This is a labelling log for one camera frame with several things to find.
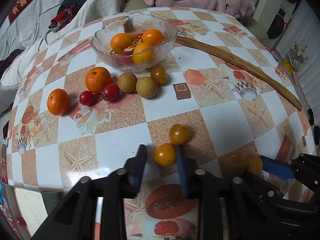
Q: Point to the brown longan fruit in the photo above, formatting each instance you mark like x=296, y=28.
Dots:
x=146, y=87
x=127, y=82

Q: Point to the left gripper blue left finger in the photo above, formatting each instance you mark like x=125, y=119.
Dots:
x=135, y=166

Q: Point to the orange cherry tomato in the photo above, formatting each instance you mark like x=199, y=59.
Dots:
x=254, y=165

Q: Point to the grey striped sofa cover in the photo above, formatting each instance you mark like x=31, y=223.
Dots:
x=32, y=24

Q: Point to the white shallow tray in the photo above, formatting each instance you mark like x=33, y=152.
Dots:
x=26, y=209

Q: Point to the red cherry tomato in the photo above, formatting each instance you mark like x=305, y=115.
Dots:
x=110, y=92
x=86, y=98

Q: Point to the large orange mandarin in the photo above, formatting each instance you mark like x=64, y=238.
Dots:
x=97, y=78

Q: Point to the small orange mandarin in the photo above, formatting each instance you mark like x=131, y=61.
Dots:
x=58, y=102

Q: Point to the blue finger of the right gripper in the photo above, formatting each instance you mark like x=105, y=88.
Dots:
x=276, y=167

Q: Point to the long wooden stick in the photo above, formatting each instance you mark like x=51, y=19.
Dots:
x=242, y=64

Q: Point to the washing machine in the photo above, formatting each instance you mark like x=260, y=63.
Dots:
x=279, y=23

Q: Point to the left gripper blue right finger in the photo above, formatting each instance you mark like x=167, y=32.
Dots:
x=186, y=167

